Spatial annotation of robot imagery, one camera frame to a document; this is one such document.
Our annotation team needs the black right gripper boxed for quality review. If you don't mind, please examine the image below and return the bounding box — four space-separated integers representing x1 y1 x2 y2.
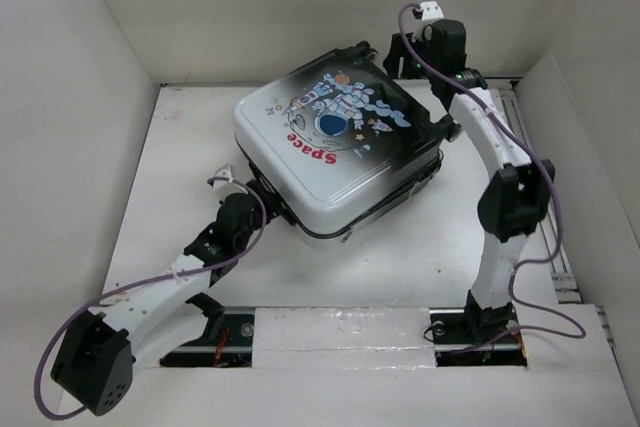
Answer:
380 29 440 80

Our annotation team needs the black white space suitcase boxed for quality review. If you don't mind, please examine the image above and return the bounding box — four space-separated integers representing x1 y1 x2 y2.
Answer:
233 41 459 246

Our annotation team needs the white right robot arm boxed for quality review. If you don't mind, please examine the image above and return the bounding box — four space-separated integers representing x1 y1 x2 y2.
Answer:
383 15 555 341

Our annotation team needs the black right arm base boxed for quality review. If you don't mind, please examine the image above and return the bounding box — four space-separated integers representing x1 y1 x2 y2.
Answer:
423 302 527 367

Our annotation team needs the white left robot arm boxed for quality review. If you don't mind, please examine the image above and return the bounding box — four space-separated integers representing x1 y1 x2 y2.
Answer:
33 185 269 421

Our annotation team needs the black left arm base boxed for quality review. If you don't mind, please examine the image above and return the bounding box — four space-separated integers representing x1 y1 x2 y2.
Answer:
159 293 256 369

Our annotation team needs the white foam base cover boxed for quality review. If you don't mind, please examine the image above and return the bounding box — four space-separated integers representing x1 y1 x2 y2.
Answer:
252 307 435 371

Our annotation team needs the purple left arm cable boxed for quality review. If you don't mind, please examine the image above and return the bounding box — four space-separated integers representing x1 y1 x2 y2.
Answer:
33 175 269 421

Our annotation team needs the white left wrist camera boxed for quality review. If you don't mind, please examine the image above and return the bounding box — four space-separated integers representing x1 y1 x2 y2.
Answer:
207 163 235 194

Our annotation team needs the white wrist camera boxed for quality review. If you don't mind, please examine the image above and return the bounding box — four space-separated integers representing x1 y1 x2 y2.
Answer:
207 163 235 194
419 1 444 22

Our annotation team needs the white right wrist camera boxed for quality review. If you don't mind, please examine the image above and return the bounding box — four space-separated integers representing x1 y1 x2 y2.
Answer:
419 1 444 22

